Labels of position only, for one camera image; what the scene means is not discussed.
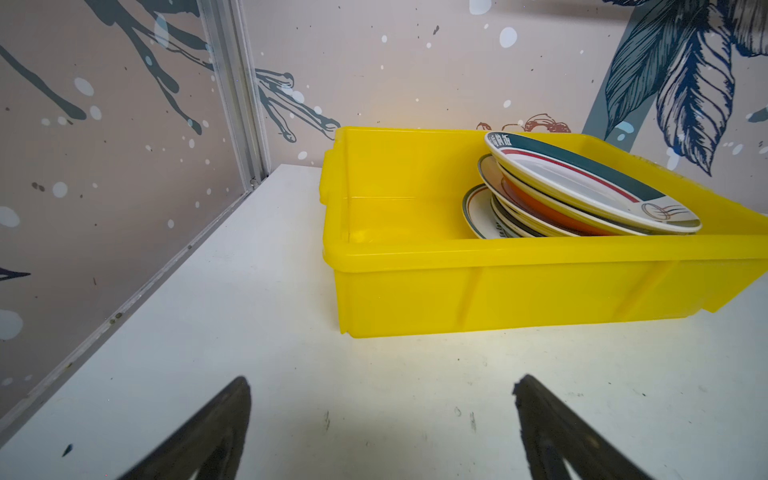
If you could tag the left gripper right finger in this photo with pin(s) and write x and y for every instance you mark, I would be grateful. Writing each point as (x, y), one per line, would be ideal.
(558, 442)

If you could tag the yellow plastic bin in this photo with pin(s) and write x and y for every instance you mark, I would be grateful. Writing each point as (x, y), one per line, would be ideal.
(406, 262)

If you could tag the white plate green red rim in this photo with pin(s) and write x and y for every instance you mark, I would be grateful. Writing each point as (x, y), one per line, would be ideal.
(585, 190)

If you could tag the orange plate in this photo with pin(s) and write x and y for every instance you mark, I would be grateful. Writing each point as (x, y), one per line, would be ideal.
(545, 212)

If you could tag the white plate red chinese characters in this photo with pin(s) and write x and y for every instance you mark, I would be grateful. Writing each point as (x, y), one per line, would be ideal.
(479, 215)

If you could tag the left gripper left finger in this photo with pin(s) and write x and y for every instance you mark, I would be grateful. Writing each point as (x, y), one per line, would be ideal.
(207, 446)

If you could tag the white plate green lettered rim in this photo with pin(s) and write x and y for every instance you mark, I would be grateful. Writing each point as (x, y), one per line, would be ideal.
(534, 214)

